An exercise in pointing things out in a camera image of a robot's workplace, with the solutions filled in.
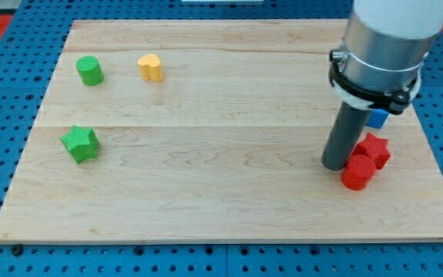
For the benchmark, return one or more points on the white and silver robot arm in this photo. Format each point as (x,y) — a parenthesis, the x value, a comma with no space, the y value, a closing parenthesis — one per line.
(377,64)

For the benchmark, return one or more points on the wooden board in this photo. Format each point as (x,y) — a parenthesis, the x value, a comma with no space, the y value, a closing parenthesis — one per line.
(226,149)

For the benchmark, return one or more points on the green star block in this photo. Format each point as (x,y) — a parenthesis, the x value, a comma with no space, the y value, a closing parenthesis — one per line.
(81,143)

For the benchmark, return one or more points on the red star block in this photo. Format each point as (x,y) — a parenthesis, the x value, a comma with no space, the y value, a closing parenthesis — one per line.
(375,148)

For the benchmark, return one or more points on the yellow heart block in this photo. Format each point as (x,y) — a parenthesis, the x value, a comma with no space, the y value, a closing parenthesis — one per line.
(150,67)

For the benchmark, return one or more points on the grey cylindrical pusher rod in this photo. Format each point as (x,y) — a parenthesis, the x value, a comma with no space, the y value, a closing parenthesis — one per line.
(343,137)

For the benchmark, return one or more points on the red cylinder block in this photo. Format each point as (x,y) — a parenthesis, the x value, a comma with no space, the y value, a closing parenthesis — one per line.
(358,172)

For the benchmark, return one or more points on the green cylinder block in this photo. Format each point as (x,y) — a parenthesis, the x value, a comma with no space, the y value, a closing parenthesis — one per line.
(90,70)

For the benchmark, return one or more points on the blue cube block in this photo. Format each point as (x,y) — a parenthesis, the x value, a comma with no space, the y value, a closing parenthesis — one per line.
(377,118)

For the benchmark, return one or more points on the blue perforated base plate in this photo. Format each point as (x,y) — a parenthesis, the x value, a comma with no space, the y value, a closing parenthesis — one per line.
(29,51)

